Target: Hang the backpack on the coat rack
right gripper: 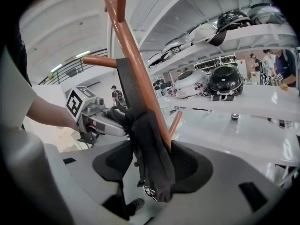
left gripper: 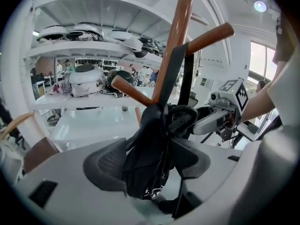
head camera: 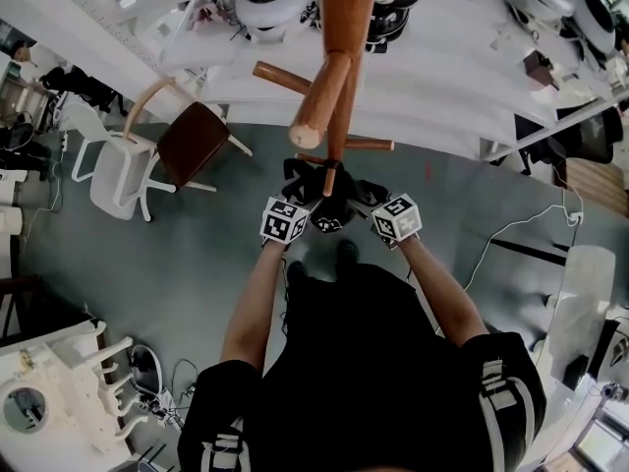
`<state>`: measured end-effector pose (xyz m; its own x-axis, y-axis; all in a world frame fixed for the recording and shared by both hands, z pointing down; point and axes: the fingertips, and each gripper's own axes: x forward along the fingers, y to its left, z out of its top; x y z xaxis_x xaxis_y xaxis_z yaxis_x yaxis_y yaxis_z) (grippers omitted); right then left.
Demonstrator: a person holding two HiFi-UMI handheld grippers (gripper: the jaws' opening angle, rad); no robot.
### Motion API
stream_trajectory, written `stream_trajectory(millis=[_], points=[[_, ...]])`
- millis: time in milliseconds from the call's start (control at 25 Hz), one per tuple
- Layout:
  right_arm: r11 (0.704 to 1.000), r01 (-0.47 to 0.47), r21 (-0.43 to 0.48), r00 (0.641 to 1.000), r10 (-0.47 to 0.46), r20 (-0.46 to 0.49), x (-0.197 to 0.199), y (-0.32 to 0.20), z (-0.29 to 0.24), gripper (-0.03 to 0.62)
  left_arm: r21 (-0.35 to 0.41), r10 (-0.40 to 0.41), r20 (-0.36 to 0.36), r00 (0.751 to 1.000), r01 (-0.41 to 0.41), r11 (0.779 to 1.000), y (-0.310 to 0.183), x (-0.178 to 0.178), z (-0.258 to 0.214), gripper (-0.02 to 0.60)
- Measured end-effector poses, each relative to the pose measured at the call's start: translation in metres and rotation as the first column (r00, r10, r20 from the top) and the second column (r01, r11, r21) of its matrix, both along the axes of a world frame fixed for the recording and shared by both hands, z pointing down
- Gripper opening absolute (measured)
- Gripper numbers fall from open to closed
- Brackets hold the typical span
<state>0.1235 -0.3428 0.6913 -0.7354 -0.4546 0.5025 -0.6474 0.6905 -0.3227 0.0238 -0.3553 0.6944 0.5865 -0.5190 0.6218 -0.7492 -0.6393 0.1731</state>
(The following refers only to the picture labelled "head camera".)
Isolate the white plastic chair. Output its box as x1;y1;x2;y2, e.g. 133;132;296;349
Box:
62;101;177;223

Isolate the person's right forearm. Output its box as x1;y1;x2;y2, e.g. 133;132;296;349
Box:
396;234;489;349

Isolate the black backpack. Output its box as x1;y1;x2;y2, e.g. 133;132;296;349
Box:
281;156;390;234

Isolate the wooden coat rack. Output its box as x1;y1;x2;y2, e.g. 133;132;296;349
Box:
252;0;396;199

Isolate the white cable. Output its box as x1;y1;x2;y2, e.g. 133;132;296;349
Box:
462;164;585;292

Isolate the person's left shoe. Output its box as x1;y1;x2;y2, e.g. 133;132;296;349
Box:
286;260;307;298

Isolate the person's shoe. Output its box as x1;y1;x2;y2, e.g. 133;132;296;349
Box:
336;239;361;280
286;260;307;298

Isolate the black office chair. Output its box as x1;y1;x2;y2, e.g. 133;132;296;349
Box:
513;106;624;177

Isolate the brown wooden chair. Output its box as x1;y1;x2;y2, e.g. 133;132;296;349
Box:
122;78;254;195

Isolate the white round helmet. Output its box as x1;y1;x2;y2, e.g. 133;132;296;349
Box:
234;0;309;46

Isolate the person's black clothing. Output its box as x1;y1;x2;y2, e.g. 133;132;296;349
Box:
176;262;548;472

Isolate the black cable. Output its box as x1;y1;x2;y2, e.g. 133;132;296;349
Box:
278;258;292;336

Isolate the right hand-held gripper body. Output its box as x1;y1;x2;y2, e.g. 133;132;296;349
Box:
361;192;424;251

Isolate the white long shelf desk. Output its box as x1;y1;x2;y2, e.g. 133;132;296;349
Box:
117;0;629;162

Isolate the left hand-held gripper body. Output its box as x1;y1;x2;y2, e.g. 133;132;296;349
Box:
259;186;313;248

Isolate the white glossy table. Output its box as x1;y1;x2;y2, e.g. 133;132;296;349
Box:
533;244;618;392

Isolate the white vanity table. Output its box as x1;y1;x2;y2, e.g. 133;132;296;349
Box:
0;320;148;472

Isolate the person's right shoe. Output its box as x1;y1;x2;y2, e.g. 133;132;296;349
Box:
336;239;361;280

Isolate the person's left forearm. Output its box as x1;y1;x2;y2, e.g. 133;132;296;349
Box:
218;241;291;369

